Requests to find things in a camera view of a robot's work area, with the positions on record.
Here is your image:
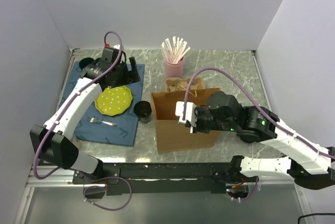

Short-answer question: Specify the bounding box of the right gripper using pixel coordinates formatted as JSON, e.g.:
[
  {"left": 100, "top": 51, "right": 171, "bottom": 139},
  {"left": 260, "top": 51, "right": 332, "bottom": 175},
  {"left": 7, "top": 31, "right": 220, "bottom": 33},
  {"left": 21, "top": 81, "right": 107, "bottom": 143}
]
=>
[{"left": 184, "top": 106, "right": 236, "bottom": 133}]

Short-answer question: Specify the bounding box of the brown paper bag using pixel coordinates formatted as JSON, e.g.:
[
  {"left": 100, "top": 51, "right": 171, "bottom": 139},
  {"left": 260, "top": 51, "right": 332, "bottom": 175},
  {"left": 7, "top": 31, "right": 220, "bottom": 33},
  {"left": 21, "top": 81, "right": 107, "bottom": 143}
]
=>
[{"left": 151, "top": 91, "right": 221, "bottom": 153}]

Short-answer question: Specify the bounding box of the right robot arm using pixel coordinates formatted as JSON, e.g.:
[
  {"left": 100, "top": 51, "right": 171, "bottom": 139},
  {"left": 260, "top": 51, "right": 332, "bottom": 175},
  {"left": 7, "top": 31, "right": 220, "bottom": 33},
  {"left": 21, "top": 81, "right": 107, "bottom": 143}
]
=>
[{"left": 193, "top": 92, "right": 334, "bottom": 190}]

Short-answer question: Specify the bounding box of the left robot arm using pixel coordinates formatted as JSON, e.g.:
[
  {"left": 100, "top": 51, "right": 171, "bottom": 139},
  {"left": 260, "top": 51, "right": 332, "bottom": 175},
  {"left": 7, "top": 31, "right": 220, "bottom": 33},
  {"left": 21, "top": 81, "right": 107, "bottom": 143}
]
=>
[{"left": 29, "top": 45, "right": 141, "bottom": 183}]

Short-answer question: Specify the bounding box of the green polka dot plate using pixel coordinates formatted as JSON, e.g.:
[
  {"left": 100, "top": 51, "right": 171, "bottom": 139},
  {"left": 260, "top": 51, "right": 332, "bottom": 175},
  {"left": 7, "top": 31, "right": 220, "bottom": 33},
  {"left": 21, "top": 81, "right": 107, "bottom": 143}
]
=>
[{"left": 94, "top": 86, "right": 133, "bottom": 116}]

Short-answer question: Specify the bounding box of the brown pulp cup carrier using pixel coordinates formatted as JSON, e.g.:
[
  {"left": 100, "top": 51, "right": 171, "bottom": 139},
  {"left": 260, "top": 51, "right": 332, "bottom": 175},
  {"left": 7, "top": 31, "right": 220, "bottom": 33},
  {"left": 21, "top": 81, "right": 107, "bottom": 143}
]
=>
[{"left": 164, "top": 77, "right": 206, "bottom": 92}]

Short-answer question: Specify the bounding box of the pink straw holder cup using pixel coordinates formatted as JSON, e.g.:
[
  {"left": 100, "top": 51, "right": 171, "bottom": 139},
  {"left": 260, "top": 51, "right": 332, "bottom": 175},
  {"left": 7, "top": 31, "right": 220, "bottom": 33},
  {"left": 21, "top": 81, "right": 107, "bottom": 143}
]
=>
[{"left": 164, "top": 57, "right": 185, "bottom": 79}]

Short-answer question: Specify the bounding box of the white paper straws bundle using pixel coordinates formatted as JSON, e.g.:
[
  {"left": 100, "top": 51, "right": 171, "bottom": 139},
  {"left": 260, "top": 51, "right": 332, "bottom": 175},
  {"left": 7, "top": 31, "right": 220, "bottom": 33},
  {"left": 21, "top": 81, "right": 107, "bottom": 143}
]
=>
[{"left": 161, "top": 36, "right": 191, "bottom": 64}]

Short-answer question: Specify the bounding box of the dark green mug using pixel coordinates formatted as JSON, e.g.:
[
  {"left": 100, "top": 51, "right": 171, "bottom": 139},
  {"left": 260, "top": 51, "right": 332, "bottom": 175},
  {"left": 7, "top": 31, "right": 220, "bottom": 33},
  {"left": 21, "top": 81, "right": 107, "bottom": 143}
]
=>
[{"left": 79, "top": 58, "right": 94, "bottom": 70}]

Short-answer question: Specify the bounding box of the silver fork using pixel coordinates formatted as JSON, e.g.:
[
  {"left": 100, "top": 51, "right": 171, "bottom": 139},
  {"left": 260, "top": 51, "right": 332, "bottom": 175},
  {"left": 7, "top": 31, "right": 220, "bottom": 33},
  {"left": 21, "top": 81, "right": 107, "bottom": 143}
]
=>
[{"left": 87, "top": 117, "right": 118, "bottom": 127}]

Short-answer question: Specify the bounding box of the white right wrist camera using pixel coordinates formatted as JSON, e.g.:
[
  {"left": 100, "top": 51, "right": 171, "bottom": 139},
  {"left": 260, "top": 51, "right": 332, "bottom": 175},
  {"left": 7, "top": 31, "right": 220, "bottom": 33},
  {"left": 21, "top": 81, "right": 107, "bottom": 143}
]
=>
[{"left": 175, "top": 102, "right": 197, "bottom": 133}]

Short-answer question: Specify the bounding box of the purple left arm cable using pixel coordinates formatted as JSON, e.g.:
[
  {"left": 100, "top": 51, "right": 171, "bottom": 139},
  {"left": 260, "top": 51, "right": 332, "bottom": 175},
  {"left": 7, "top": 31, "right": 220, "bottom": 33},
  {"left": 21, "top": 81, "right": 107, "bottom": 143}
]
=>
[{"left": 32, "top": 30, "right": 133, "bottom": 211}]

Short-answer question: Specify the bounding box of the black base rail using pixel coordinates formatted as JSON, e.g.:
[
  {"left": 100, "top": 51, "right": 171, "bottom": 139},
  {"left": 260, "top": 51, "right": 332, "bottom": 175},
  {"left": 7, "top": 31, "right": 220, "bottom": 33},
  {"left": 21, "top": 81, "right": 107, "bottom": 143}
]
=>
[{"left": 73, "top": 162, "right": 256, "bottom": 196}]

